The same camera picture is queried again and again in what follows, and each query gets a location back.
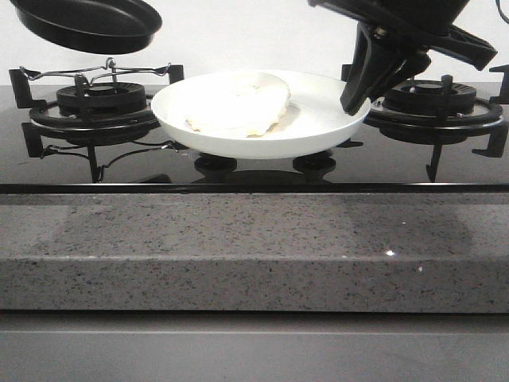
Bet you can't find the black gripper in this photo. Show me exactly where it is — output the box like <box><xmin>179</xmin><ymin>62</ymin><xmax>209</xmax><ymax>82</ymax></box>
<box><xmin>308</xmin><ymin>0</ymin><xmax>497</xmax><ymax>115</ymax></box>

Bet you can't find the fried egg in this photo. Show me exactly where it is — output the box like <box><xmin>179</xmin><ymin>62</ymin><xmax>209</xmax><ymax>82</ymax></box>
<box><xmin>185</xmin><ymin>71</ymin><xmax>291</xmax><ymax>138</ymax></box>

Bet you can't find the white ceramic plate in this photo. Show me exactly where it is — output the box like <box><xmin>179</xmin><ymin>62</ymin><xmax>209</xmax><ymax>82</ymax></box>
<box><xmin>151</xmin><ymin>69</ymin><xmax>371</xmax><ymax>159</ymax></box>

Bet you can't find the black frying pan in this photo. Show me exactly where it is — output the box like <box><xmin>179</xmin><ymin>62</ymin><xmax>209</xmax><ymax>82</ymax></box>
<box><xmin>12</xmin><ymin>0</ymin><xmax>162</xmax><ymax>54</ymax></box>

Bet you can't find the right black gas burner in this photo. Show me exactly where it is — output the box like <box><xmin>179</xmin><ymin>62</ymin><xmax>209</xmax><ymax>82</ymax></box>
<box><xmin>382</xmin><ymin>80</ymin><xmax>476</xmax><ymax>116</ymax></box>

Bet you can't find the black gas burner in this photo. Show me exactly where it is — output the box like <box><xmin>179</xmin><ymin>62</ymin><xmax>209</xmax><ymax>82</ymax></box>
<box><xmin>382</xmin><ymin>80</ymin><xmax>476</xmax><ymax>116</ymax></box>
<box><xmin>56</xmin><ymin>82</ymin><xmax>146</xmax><ymax>116</ymax></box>

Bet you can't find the right black pan support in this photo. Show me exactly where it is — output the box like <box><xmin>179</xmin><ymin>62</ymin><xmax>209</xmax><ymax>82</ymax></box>
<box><xmin>340</xmin><ymin>63</ymin><xmax>509</xmax><ymax>182</ymax></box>

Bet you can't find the black pan support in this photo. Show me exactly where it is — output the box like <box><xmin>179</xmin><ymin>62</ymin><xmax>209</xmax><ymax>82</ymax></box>
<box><xmin>1</xmin><ymin>60</ymin><xmax>188</xmax><ymax>185</ymax></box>
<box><xmin>340</xmin><ymin>63</ymin><xmax>509</xmax><ymax>182</ymax></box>

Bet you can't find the left black gas burner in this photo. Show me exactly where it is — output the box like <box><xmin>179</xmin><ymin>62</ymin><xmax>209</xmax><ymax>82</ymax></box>
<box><xmin>56</xmin><ymin>82</ymin><xmax>146</xmax><ymax>116</ymax></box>

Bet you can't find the left black pan support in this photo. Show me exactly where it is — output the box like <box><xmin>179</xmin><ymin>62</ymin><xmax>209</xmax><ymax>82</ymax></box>
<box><xmin>1</xmin><ymin>60</ymin><xmax>188</xmax><ymax>185</ymax></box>

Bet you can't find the black glass cooktop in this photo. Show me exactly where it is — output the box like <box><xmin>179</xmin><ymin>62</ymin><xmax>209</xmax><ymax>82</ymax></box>
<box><xmin>1</xmin><ymin>85</ymin><xmax>508</xmax><ymax>194</ymax></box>

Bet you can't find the grey cabinet drawer front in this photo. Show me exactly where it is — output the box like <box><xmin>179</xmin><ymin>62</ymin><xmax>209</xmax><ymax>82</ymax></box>
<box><xmin>1</xmin><ymin>313</ymin><xmax>508</xmax><ymax>381</ymax></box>

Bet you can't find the wire pan reducer ring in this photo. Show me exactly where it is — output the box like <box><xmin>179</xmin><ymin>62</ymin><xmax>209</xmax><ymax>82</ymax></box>
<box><xmin>19</xmin><ymin>57</ymin><xmax>172</xmax><ymax>87</ymax></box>

